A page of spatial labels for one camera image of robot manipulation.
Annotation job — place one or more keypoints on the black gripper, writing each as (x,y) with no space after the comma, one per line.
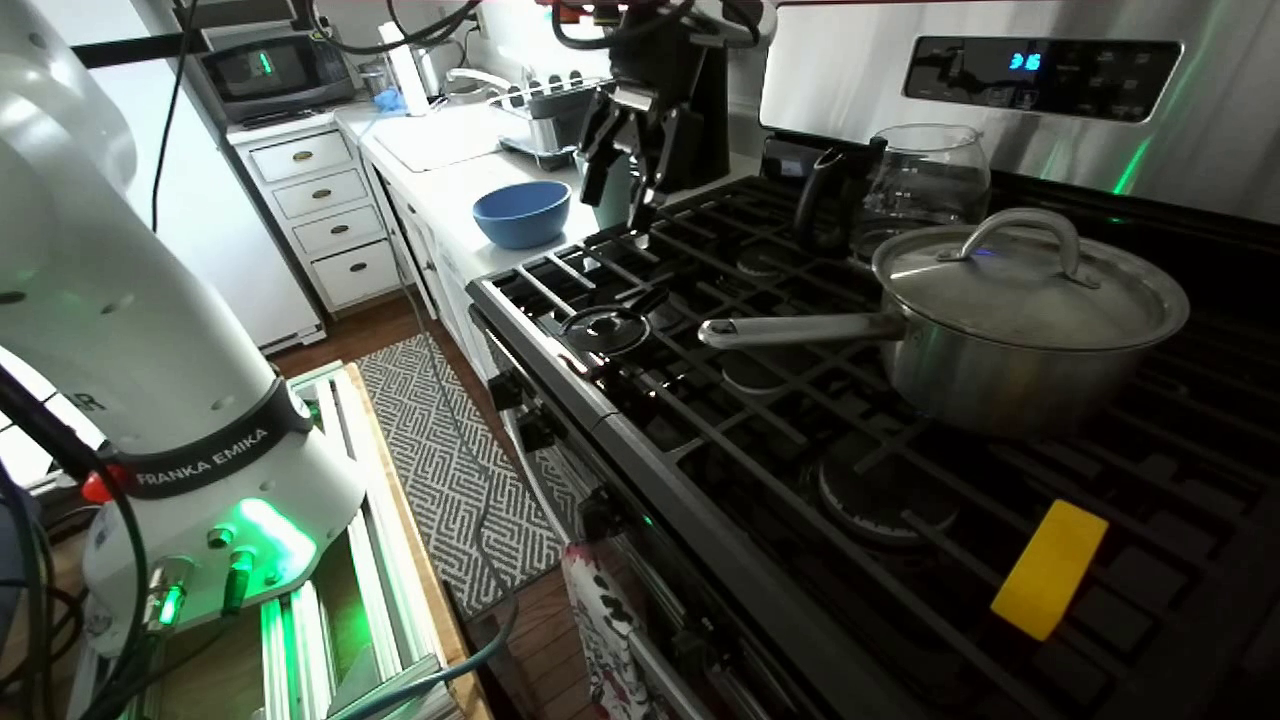
(664,64)

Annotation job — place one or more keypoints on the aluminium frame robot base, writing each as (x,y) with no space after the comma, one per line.
(314,643)

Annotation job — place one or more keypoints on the black gas stove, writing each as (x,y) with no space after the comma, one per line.
(825,441)

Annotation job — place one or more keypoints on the white countertop appliance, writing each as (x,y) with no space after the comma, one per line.
(554,121)

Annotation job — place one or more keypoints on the blue bowl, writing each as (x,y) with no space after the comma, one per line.
(521,214)

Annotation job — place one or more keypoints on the white kitchen counter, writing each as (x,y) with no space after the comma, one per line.
(454,172)

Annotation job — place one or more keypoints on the white drawer cabinet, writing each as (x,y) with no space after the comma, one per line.
(320,214)

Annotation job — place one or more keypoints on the black microwave oven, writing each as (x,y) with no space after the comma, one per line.
(272,73)

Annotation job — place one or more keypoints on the grey patterned rug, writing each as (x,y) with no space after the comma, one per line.
(463,480)

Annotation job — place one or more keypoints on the printed dish towel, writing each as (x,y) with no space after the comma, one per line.
(622,643)

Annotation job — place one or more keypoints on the yellow sponge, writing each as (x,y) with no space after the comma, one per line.
(1049,570)

